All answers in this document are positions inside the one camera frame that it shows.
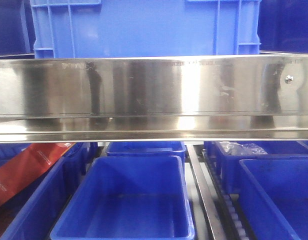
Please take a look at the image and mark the stainless steel shelf beam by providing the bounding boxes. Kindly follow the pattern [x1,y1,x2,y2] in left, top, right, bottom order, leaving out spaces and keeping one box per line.
[0,54,308,143]

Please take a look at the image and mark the blue crate upper shelf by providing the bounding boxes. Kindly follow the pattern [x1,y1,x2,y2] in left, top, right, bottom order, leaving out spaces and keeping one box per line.
[30,0,261,59]

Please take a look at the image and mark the blue bin rear centre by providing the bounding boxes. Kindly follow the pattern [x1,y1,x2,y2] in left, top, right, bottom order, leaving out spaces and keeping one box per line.
[106,141,187,162]

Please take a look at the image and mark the blue bin rear right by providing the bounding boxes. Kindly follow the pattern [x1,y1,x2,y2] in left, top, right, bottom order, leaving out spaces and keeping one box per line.
[211,141,308,195]

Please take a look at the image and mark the clear plastic bag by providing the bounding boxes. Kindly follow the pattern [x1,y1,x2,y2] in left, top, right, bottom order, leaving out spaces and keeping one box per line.
[220,141,268,155]

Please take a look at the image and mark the blue bin lower centre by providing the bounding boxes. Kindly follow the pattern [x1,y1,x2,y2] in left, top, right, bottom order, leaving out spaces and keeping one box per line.
[50,155,195,240]

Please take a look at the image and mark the white roller track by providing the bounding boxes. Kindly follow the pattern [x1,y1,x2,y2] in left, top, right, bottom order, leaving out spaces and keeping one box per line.
[202,149,250,240]

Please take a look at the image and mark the steel screw on beam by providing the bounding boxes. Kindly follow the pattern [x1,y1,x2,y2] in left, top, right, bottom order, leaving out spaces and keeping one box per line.
[284,75,294,84]

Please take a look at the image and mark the blue open bin right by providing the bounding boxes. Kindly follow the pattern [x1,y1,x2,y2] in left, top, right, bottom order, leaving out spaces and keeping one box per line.
[238,157,308,240]

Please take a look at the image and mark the blue bin lower left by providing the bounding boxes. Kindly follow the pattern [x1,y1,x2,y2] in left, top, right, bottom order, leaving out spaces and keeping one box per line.
[0,142,93,240]

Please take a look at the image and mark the red paper bag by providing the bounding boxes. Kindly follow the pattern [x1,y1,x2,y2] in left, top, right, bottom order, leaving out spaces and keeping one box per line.
[0,142,75,207]

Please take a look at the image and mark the steel shelf divider rail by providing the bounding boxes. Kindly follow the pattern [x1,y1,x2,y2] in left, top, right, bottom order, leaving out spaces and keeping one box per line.
[187,144,227,240]

